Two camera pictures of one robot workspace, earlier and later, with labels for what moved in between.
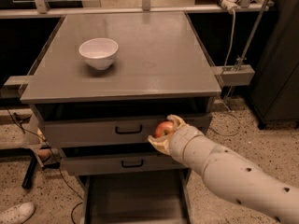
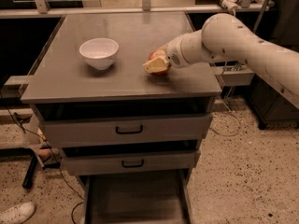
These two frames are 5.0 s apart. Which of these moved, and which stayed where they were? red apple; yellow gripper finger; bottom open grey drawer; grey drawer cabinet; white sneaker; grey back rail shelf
Moved: red apple; yellow gripper finger
Stayed: white sneaker; grey back rail shelf; grey drawer cabinet; bottom open grey drawer
